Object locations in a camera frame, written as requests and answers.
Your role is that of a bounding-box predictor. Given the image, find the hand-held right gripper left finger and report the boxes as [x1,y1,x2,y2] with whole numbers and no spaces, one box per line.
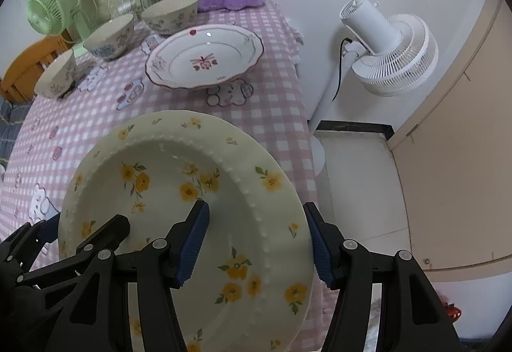
[48,200,211,352]

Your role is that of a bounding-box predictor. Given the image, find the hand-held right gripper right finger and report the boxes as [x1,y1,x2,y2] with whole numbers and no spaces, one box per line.
[303,202,460,352]

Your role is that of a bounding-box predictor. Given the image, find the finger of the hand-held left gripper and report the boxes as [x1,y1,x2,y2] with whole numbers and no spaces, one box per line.
[0,213,60,268]
[18,215,131,286]

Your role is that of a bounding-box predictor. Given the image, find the yellow floral plate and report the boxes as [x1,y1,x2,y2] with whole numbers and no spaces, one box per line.
[58,110,318,352]

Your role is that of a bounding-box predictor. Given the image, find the cream floral ceramic bowl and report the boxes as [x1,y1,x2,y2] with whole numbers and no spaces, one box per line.
[83,13,135,60]
[34,49,77,100]
[141,0,200,36]

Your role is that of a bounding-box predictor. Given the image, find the white plate with red pattern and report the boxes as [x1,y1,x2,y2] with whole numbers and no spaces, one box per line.
[145,23,265,89]

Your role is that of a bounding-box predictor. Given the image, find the grey plaid pillow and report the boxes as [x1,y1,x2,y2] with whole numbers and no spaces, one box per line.
[0,100,30,177]

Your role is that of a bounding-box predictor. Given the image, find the small red object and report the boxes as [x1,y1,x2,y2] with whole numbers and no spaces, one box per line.
[440,294,462,323]

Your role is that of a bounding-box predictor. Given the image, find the pink checkered tablecloth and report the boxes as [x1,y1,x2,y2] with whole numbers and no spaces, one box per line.
[0,0,340,352]

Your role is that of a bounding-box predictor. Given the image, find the wooden headboard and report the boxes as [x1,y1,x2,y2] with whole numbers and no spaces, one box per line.
[0,35,75,102]

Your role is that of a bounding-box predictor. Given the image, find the beige cabinet door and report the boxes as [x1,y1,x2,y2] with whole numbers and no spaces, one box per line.
[386,0,512,283]

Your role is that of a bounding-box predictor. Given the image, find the white standing fan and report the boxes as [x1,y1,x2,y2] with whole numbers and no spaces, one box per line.
[308,0,439,177]

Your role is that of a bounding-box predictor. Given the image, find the green table fan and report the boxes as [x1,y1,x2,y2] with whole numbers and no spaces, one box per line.
[26,0,99,57]

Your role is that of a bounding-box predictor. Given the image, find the black fan cable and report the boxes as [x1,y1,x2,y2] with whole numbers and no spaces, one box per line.
[333,38,353,100]

